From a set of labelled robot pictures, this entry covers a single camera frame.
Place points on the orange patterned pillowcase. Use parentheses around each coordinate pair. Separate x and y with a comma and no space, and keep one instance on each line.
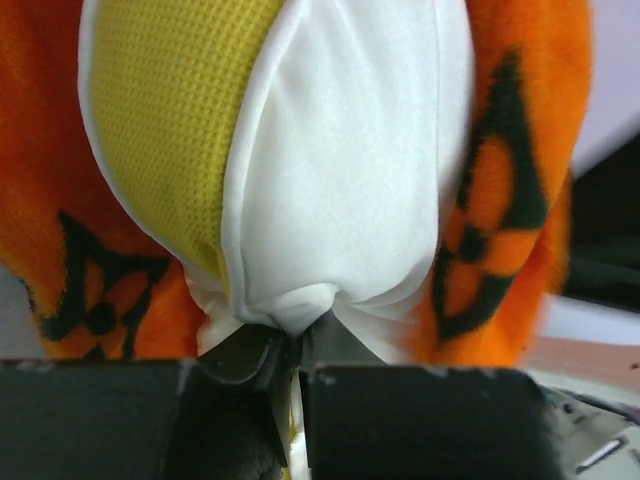
(99,286)

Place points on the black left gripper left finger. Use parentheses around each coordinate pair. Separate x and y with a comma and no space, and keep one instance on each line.
(222,416)

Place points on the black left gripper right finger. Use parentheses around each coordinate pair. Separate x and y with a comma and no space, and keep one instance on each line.
(365,419)

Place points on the white pillow yellow side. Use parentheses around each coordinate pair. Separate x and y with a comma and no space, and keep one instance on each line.
(298,158)

